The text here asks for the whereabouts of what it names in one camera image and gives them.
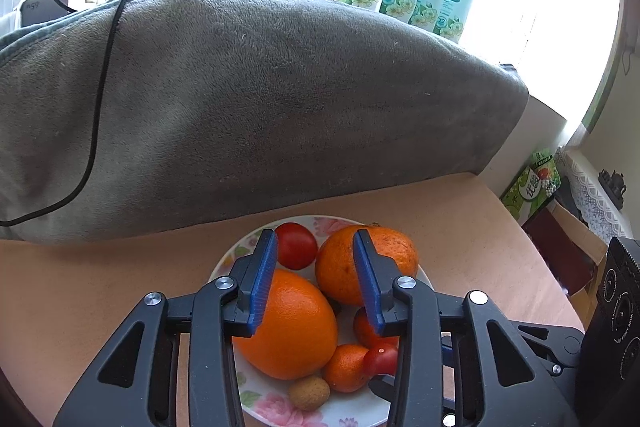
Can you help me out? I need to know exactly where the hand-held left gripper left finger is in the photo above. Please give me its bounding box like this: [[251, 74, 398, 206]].
[[52, 228, 279, 427]]

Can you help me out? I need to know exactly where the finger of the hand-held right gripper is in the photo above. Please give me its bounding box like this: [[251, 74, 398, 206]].
[[515, 321, 586, 378], [368, 341, 458, 427]]

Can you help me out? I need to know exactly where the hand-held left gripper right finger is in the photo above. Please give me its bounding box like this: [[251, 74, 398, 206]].
[[352, 229, 581, 427]]

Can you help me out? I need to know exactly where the red cherry tomato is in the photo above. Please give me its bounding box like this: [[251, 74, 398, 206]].
[[275, 222, 319, 271], [362, 342, 399, 378]]

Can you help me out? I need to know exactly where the stemmed mandarin orange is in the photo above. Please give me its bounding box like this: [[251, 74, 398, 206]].
[[315, 223, 419, 306]]

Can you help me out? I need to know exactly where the floral white plate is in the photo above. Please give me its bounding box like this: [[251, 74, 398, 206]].
[[207, 215, 435, 427]]

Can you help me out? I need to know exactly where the small tangerine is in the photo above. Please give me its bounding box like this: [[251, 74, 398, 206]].
[[353, 307, 386, 349], [322, 343, 373, 394]]

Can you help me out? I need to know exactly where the large orange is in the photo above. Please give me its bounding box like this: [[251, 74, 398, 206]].
[[232, 268, 339, 380]]

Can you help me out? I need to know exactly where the brown longan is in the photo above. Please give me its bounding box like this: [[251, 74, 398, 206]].
[[288, 375, 331, 412]]

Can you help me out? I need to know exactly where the brown cardboard box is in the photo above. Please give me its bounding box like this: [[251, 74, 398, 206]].
[[522, 199, 608, 295]]

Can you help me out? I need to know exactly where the lace-covered side table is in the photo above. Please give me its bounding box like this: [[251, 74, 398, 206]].
[[560, 149, 636, 243]]

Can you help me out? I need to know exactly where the green carton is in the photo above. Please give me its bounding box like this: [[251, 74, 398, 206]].
[[500, 169, 548, 223]]

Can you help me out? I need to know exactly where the dark teapot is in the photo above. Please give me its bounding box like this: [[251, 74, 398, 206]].
[[599, 169, 628, 210]]

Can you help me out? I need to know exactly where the green snack packet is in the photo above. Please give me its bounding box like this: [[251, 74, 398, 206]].
[[532, 150, 563, 198]]

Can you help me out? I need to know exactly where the grey fleece blanket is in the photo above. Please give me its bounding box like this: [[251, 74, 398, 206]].
[[0, 0, 530, 244]]

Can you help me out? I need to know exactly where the grey power adapter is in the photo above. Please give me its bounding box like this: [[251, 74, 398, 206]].
[[21, 0, 68, 20]]

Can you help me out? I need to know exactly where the long black cable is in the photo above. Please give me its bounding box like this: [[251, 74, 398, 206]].
[[0, 0, 143, 227]]

